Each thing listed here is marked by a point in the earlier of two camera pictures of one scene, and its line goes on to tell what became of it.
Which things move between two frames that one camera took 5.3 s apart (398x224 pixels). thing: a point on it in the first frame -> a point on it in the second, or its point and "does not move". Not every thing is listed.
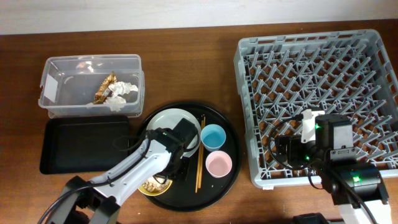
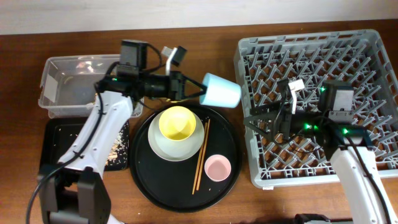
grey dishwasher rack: [351, 73] does not move
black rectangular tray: [83, 144] does not move
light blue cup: [213, 136] -> [221, 91]
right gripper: [293, 142] -> [281, 124]
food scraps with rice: [152, 185] -> [119, 153]
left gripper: [183, 173] -> [176, 86]
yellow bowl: [142, 189] -> [177, 123]
